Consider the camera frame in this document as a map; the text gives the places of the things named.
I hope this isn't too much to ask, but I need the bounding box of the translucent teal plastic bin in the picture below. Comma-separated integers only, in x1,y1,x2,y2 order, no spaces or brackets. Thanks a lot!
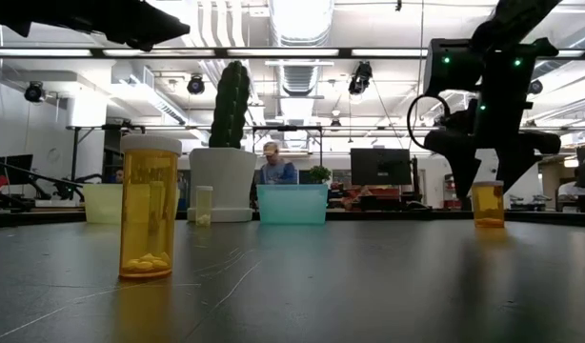
256,183,330,226

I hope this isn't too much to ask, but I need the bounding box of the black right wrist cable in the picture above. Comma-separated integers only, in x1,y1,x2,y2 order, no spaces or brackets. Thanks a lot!
406,93,452,150

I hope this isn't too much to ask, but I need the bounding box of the small yellow pill bottle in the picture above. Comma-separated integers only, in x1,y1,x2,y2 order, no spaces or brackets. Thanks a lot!
194,185,214,228

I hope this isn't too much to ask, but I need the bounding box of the amber bottle with yellow pills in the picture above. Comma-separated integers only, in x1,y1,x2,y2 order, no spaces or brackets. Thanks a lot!
119,133,183,280

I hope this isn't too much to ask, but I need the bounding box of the black workstation frame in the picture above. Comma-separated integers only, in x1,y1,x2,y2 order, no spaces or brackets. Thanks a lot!
66,122,325,192

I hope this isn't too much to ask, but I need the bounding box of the large black monitor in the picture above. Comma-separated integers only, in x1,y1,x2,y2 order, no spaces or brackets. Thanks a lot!
350,147,413,187

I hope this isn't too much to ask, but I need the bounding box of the tall green cactus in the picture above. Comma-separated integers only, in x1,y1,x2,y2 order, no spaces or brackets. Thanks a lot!
208,60,252,150

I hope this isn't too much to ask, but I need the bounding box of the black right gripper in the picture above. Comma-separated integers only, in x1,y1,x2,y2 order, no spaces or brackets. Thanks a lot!
424,38,562,199

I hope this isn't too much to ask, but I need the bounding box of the white hexagonal plant pot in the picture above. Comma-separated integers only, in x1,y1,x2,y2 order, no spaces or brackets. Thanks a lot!
187,147,258,224

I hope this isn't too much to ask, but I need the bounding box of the small green potted plant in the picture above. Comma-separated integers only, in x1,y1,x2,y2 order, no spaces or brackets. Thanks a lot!
309,164,333,186

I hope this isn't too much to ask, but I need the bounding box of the translucent yellow plastic bin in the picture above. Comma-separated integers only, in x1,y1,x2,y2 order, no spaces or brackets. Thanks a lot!
82,183,124,225

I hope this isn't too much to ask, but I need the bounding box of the amber pill bottle white cap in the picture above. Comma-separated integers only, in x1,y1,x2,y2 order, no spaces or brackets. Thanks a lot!
471,180,505,230

